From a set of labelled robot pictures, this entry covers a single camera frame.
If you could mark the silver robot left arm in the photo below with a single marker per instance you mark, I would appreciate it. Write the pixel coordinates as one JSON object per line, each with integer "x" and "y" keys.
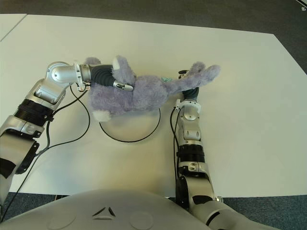
{"x": 48, "y": 91}

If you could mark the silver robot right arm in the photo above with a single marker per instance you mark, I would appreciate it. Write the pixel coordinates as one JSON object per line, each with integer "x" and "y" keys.
{"x": 192, "y": 131}

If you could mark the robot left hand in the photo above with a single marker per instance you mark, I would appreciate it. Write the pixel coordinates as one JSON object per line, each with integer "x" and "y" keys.
{"x": 102, "y": 74}

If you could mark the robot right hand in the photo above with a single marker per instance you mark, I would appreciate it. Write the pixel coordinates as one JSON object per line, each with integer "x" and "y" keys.
{"x": 192, "y": 94}

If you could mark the small white floor object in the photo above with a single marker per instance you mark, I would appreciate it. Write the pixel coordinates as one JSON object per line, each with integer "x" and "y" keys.
{"x": 303, "y": 8}

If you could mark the white plate black rim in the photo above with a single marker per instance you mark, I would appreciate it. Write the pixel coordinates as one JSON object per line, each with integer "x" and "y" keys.
{"x": 129, "y": 131}

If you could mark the grey robot torso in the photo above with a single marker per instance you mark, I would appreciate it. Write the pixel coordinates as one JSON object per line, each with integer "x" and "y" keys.
{"x": 108, "y": 210}

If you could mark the silver table bracket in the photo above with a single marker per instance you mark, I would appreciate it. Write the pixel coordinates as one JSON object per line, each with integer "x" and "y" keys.
{"x": 219, "y": 198}

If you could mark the purple plush bunny doll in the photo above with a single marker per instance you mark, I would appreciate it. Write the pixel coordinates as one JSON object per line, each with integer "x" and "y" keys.
{"x": 144, "y": 93}

